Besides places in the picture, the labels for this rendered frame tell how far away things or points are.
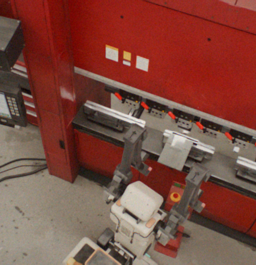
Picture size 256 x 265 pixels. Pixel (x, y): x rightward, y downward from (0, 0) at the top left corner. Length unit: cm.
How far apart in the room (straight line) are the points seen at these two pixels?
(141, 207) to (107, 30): 108
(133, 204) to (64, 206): 156
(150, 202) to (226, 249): 160
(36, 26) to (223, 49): 109
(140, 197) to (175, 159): 68
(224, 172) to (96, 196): 132
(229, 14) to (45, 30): 106
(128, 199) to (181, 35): 99
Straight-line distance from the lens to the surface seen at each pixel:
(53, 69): 303
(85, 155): 394
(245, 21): 246
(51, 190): 430
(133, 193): 272
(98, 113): 357
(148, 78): 300
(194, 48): 268
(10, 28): 277
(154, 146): 349
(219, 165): 348
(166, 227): 281
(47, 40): 286
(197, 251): 411
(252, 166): 343
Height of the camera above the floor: 380
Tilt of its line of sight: 56 degrees down
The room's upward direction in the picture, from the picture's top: 3 degrees clockwise
